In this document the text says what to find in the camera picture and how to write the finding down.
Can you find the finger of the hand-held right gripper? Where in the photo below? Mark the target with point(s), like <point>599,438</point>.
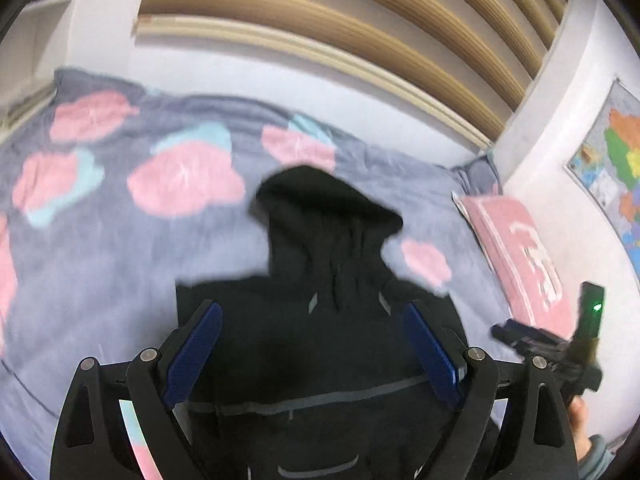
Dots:
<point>525,338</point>

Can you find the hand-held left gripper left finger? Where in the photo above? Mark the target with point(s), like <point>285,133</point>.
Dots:
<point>194,352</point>

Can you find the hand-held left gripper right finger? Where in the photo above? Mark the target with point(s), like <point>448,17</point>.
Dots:
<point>432,355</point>

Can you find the black hooded jacket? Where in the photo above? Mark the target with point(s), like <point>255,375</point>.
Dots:
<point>330,270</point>

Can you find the person's right hand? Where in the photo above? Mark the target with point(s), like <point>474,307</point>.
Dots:
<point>580,427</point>

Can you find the pink pillow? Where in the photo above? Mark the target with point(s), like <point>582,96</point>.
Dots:
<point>520,255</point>

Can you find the grey blanket with pink flowers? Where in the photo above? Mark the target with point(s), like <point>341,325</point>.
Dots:
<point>125,260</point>

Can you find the wooden slatted headboard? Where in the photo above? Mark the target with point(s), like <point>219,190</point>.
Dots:
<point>350,25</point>

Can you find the white shelf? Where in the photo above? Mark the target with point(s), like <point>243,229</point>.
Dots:
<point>30,45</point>

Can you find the colourful wall map poster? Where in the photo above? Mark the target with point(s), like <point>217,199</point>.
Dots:
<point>617,160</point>

